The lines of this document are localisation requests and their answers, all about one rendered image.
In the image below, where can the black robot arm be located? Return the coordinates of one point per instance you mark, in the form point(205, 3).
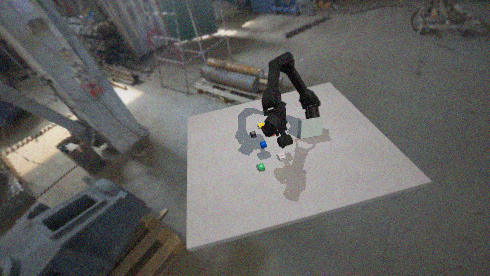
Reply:
point(272, 96)

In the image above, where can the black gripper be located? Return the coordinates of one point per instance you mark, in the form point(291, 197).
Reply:
point(284, 139)

